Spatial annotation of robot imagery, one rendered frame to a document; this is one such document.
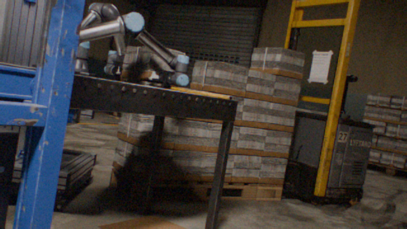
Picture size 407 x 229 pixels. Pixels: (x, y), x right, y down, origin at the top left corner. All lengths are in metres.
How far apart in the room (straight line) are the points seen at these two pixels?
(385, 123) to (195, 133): 5.06
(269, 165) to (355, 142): 0.92
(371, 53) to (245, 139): 6.47
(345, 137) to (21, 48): 2.78
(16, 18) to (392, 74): 7.81
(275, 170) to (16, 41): 2.27
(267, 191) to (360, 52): 6.36
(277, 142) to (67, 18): 2.79
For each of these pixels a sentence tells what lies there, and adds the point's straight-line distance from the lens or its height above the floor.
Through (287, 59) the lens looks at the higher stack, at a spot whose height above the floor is 1.21.
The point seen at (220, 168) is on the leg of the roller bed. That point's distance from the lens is 2.59.
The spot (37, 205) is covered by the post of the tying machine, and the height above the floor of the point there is 0.41.
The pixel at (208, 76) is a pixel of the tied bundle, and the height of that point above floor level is 0.95.
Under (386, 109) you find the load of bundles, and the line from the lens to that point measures 8.02.
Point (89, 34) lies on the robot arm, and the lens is 2.73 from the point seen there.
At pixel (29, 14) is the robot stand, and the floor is 1.12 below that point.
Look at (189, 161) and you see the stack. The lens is 3.42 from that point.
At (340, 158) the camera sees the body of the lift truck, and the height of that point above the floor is 0.43.
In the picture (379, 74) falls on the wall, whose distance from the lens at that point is 9.77.
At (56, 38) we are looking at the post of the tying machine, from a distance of 1.38.
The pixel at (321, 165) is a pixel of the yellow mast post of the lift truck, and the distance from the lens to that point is 4.11.
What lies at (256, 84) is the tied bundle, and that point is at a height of 0.95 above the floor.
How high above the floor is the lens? 0.81
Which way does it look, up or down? 3 degrees down
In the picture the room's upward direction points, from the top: 9 degrees clockwise
